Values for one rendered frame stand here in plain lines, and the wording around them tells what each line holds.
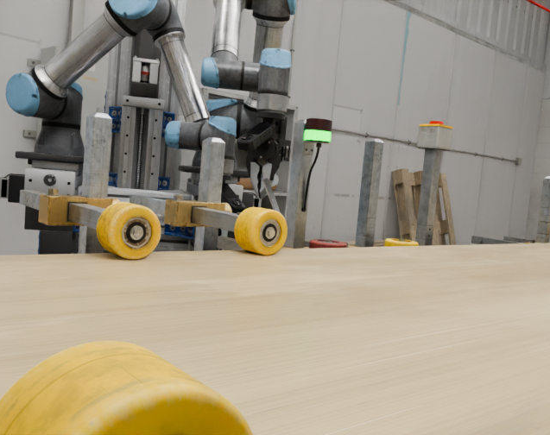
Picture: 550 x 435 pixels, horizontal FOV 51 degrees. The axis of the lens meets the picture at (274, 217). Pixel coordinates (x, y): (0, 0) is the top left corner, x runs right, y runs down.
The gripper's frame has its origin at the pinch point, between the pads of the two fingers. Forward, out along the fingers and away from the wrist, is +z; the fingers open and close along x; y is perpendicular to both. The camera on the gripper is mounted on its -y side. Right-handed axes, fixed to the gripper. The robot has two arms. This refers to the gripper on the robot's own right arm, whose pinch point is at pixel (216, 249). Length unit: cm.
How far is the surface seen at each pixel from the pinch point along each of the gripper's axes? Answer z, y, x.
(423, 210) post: -15, -26, -53
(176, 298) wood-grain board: -8, -75, 56
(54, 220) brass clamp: -11, -29, 54
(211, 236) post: -7.5, -28.1, 21.0
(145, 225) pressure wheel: -13, -52, 49
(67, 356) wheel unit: -16, -110, 81
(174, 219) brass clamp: -11.0, -28.2, 30.0
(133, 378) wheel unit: -16, -113, 80
